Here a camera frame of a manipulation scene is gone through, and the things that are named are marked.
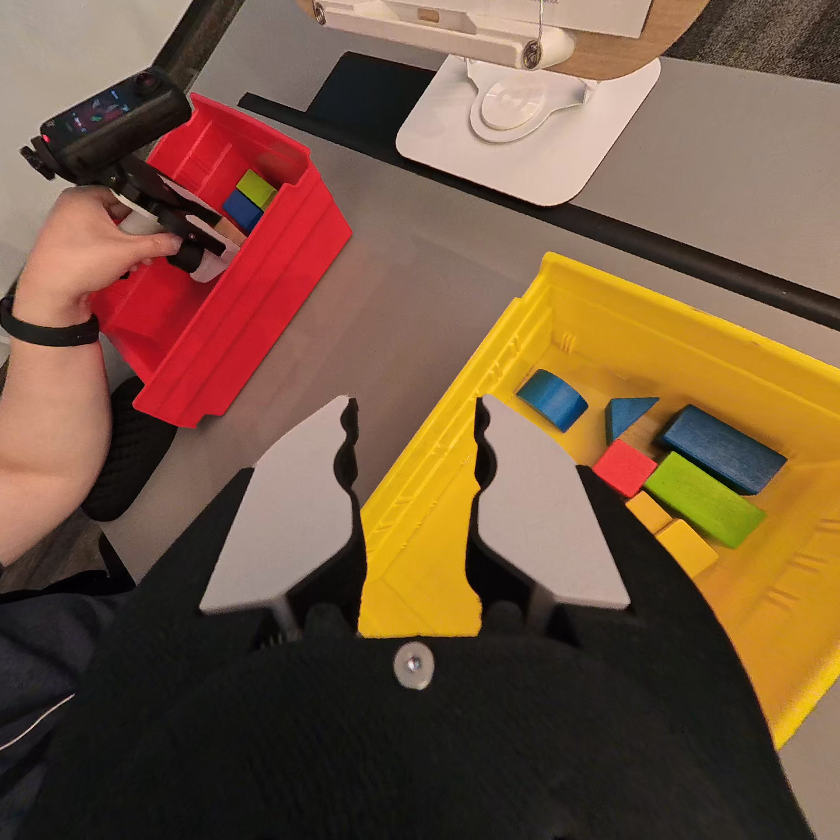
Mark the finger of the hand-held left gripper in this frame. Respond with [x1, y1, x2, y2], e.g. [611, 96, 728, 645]
[189, 230, 240, 284]
[159, 177, 224, 228]

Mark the printed instruction sheet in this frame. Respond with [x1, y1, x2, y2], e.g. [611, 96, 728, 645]
[394, 0, 655, 39]

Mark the blue wooden cylinder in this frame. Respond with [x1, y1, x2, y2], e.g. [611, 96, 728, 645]
[515, 369, 590, 434]

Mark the yellow plastic bin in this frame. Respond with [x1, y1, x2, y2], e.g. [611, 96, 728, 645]
[357, 251, 840, 750]

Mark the red plastic bin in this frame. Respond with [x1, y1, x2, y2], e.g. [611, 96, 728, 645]
[88, 92, 353, 429]

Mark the black chair armrest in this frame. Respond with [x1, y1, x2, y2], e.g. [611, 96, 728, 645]
[80, 377, 179, 524]

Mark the white board stand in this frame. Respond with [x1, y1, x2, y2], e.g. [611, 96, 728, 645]
[314, 0, 662, 207]

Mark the dark teal triangular block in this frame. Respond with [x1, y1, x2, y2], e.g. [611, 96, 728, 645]
[604, 396, 661, 448]

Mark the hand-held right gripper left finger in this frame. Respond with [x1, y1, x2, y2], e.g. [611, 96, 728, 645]
[199, 395, 365, 614]

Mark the red wooden cube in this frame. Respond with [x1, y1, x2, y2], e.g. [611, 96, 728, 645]
[592, 438, 658, 500]

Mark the person's left hand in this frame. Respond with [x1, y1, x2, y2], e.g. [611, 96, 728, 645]
[14, 185, 185, 327]

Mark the yellow wooden cube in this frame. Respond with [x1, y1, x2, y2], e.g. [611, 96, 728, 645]
[655, 518, 720, 580]
[625, 490, 675, 534]

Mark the black wristband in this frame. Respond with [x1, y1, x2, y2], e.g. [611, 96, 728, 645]
[0, 295, 101, 347]

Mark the long green wooden block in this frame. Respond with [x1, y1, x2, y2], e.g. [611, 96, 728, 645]
[643, 451, 767, 551]

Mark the small blue wooden block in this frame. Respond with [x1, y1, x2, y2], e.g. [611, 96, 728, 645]
[222, 190, 265, 235]

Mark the long dark blue wooden block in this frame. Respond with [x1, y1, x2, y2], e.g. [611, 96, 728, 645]
[658, 404, 788, 497]

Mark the person's dark navy shirt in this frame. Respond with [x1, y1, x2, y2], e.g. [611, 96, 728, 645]
[0, 571, 142, 788]

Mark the person's left forearm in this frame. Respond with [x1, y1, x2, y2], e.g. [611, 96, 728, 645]
[0, 325, 114, 568]

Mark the black flat pad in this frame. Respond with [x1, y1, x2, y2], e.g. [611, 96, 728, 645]
[307, 51, 431, 120]

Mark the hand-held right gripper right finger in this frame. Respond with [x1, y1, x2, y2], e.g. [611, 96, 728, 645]
[467, 394, 632, 611]

